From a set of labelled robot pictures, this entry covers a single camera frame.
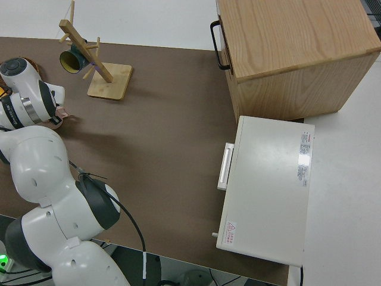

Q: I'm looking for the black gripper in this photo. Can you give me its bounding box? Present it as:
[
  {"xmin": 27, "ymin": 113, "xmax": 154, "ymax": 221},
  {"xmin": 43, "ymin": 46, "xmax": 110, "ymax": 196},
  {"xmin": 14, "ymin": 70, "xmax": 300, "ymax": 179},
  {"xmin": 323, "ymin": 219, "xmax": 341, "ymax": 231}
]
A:
[{"xmin": 49, "ymin": 114, "xmax": 65, "ymax": 128}]

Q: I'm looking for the brown wicker basket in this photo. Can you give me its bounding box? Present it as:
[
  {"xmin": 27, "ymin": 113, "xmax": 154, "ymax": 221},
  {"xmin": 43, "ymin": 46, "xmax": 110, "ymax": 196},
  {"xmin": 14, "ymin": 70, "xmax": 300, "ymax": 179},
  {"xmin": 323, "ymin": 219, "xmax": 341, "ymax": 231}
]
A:
[{"xmin": 0, "ymin": 57, "xmax": 42, "ymax": 90}]

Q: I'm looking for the dark blue mug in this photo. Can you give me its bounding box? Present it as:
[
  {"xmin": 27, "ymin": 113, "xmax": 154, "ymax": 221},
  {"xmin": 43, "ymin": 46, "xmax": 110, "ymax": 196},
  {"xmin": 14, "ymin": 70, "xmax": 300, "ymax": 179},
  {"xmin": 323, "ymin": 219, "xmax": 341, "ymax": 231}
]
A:
[{"xmin": 59, "ymin": 44, "xmax": 90, "ymax": 74}]

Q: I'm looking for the wooden mug tree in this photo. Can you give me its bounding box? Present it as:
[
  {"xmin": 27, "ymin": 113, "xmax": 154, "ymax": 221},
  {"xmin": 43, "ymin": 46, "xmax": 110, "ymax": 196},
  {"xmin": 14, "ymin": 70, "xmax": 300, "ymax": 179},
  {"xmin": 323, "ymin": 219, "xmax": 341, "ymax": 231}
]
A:
[{"xmin": 58, "ymin": 0, "xmax": 133, "ymax": 101}]

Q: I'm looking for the brown table mat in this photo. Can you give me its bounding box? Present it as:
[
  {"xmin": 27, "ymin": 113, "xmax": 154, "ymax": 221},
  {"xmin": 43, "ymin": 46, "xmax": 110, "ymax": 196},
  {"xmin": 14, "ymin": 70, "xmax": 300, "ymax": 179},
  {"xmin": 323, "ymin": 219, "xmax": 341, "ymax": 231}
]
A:
[{"xmin": 0, "ymin": 36, "xmax": 291, "ymax": 286}]

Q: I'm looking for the white toaster oven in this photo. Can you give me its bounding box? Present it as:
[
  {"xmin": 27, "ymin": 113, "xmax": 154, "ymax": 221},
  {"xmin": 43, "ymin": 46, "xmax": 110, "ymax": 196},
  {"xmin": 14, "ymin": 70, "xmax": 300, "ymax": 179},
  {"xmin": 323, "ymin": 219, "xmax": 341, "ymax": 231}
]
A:
[{"xmin": 211, "ymin": 115, "xmax": 316, "ymax": 267}]

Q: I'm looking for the wooden cabinet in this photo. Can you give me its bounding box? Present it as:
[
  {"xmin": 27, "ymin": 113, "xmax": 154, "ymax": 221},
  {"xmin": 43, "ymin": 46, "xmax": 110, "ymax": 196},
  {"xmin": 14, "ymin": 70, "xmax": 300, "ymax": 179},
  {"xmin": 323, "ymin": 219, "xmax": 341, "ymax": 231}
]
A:
[{"xmin": 216, "ymin": 0, "xmax": 381, "ymax": 123}]

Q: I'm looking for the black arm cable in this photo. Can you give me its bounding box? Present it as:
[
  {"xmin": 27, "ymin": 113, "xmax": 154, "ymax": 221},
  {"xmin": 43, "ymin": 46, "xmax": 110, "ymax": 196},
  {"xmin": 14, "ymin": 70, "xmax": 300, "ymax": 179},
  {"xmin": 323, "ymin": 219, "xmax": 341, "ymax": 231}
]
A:
[{"xmin": 68, "ymin": 159, "xmax": 148, "ymax": 281}]

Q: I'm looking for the black cabinet handle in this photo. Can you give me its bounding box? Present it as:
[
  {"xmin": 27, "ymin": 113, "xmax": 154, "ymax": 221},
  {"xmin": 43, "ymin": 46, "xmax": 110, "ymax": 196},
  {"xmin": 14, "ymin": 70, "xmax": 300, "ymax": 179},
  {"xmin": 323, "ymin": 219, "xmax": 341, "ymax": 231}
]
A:
[{"xmin": 210, "ymin": 20, "xmax": 232, "ymax": 71}]

